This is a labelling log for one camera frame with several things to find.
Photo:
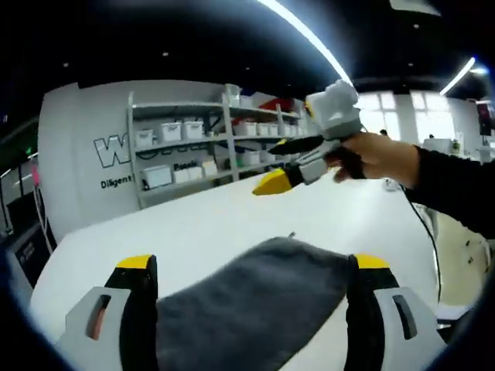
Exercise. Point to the hanging monitor screen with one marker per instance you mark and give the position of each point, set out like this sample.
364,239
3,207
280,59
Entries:
486,118

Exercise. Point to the grey towel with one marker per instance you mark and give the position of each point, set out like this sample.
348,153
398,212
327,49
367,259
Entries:
247,301

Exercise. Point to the pink tag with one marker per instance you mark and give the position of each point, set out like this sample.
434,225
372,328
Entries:
35,174

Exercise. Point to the long ceiling light strip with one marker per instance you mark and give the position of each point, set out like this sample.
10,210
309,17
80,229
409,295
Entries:
309,36

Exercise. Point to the ceiling vent panel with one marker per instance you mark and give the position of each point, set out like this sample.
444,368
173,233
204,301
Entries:
415,7

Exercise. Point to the short ceiling light strip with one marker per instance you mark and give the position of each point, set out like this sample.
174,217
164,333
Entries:
458,75

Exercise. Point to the grey metal shelving unit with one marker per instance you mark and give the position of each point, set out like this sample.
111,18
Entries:
228,139

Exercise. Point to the bright window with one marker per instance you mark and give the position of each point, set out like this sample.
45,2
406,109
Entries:
429,116

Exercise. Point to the grey machine cabinet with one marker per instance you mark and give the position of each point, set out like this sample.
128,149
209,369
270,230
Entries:
27,259

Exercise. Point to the person's right hand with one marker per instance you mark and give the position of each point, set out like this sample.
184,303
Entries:
383,158

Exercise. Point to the group of white storage bins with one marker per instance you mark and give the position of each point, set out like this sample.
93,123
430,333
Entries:
172,131

